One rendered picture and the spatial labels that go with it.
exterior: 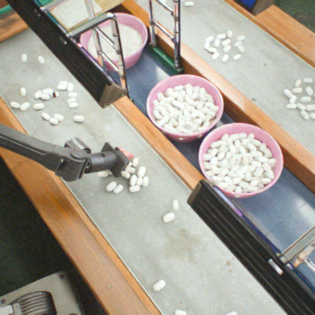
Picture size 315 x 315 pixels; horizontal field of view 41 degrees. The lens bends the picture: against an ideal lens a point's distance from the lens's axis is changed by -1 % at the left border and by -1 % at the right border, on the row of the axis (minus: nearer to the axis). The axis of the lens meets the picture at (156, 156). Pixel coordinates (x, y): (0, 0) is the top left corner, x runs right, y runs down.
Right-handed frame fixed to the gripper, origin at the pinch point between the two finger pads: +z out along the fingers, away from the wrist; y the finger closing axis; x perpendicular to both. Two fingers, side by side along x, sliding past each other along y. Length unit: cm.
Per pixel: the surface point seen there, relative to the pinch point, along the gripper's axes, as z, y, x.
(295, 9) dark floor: 184, 62, -48
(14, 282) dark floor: 0, 21, 98
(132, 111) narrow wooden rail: 8.6, 14.1, -7.1
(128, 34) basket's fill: 30, 49, -19
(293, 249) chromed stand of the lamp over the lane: -22, -57, -30
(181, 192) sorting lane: 4.9, -19.6, -1.6
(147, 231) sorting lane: -7.7, -23.0, 8.4
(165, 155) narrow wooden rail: 6.5, -7.1, -5.8
